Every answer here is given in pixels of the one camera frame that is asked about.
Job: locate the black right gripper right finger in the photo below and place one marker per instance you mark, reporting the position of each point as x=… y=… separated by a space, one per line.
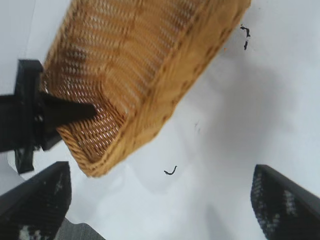
x=287 y=212

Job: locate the brown wicker basket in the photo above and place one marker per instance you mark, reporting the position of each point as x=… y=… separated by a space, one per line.
x=140 y=62

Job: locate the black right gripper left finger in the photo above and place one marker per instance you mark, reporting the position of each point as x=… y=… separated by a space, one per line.
x=32 y=205

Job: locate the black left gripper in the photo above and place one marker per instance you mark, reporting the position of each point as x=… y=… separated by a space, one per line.
x=25 y=117

